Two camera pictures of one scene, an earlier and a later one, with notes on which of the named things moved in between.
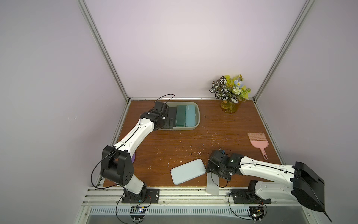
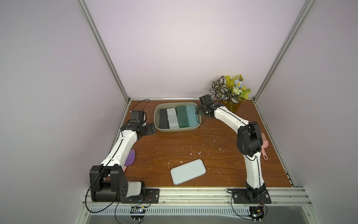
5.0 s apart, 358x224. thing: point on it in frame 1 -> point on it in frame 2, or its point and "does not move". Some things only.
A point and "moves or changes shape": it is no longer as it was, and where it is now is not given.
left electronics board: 137,213 does not move
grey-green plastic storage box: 182,115 does not move
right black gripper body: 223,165 -> 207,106
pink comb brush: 258,140 does not move
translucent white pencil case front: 212,183 -> 172,118
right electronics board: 256,212 does not move
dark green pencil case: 180,117 does not move
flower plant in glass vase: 231,91 does not move
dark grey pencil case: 172,114 moves or changes shape
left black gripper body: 162,122 -> 146,129
